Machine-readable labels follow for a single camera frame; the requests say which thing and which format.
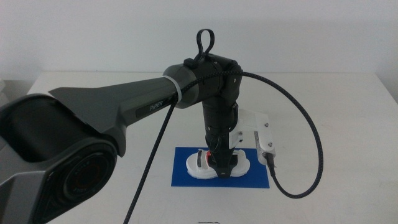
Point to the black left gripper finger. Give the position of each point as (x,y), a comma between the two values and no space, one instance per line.
(224,166)
(212,159)

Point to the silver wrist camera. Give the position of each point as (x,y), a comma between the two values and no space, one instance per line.
(266,152)

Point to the white zip tie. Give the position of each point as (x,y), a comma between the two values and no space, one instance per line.
(174,84)

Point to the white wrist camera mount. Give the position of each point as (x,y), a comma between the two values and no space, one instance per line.
(253,119)

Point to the blue rectangular mat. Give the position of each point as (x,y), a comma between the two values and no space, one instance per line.
(255,177)

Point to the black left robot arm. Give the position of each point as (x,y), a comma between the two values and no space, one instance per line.
(93,105)

